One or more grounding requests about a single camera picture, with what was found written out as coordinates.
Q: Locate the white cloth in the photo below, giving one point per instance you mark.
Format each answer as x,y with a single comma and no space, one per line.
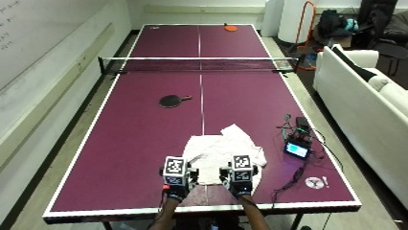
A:
221,150

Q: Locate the orange metal frame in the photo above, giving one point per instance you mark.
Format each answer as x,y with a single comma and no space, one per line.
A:
307,32

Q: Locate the white sofa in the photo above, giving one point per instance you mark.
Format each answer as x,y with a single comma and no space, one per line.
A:
366,108

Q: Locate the orange table tennis paddle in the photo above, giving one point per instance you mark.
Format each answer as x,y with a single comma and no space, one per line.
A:
230,27

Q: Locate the electronic device with screen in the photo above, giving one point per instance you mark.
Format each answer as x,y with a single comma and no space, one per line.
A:
298,140

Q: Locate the round white sticker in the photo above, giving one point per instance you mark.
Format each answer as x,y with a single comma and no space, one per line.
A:
314,182

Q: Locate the table tennis net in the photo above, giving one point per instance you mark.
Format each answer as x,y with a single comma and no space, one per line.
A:
200,64

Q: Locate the black chair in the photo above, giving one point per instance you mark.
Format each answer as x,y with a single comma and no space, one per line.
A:
384,28

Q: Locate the purple table tennis table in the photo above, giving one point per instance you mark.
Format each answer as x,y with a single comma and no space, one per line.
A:
200,121

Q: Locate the white cylindrical column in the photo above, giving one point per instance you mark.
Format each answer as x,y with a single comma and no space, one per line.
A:
293,19

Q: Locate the black table tennis paddle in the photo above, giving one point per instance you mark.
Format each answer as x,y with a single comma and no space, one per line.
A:
172,100

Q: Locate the person's right hand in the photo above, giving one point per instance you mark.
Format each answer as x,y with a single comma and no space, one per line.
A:
238,187

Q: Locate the white marker cube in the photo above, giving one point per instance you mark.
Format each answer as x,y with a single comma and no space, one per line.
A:
242,168
174,170

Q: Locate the black backpack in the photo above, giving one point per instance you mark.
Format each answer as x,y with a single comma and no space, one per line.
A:
334,22

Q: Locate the whiteboard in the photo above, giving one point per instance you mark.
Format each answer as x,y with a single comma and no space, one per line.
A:
38,35

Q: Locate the person's left hand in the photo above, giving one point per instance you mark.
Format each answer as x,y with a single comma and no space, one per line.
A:
184,182

